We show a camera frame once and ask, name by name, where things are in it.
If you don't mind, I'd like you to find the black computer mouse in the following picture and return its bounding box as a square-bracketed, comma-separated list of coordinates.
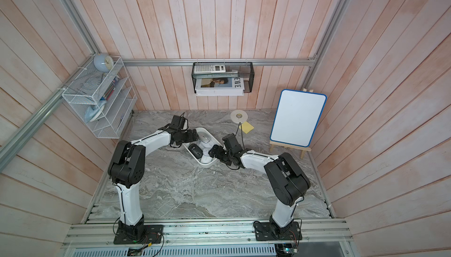
[188, 144, 203, 160]

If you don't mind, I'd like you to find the grey computer mouse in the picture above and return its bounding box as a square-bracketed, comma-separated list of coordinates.
[198, 133, 211, 144]

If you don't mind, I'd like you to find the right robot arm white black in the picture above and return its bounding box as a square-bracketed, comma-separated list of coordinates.
[208, 145, 311, 234]

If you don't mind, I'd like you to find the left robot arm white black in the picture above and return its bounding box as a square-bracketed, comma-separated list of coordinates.
[108, 129, 198, 240]

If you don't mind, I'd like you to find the yellow sticky note pad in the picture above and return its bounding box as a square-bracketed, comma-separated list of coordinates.
[240, 121, 254, 134]

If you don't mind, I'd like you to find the white tape roll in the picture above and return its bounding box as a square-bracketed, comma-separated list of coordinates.
[230, 110, 249, 124]

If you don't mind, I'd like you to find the white magazine book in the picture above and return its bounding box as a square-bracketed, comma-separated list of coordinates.
[195, 77, 245, 96]

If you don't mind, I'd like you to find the small wooden easel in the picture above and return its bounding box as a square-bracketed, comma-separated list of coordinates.
[268, 87, 313, 160]

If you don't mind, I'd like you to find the white calculator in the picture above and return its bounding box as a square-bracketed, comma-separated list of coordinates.
[194, 64, 226, 75]

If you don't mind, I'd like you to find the green thin book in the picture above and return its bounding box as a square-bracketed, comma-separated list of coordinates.
[192, 70, 240, 79]

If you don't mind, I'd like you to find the blue framed whiteboard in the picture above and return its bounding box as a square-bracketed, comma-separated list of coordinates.
[269, 89, 328, 148]

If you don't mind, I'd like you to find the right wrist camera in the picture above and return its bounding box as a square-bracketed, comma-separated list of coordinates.
[222, 134, 243, 154]

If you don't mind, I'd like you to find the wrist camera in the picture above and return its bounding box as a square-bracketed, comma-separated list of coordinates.
[169, 115, 188, 131]
[222, 134, 243, 154]

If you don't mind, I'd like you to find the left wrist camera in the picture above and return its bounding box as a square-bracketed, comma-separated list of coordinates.
[169, 115, 188, 131]

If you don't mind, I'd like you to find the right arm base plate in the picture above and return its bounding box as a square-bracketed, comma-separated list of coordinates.
[253, 221, 303, 242]

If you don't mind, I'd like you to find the black mesh wall basket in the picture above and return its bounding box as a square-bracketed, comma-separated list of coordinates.
[191, 61, 255, 95]

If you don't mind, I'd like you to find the white wire wall rack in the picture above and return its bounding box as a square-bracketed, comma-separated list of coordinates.
[62, 56, 137, 139]

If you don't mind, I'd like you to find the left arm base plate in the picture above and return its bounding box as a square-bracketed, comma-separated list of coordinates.
[113, 221, 163, 245]

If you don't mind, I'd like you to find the aluminium front rail frame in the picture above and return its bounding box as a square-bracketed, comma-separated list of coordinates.
[62, 218, 354, 248]

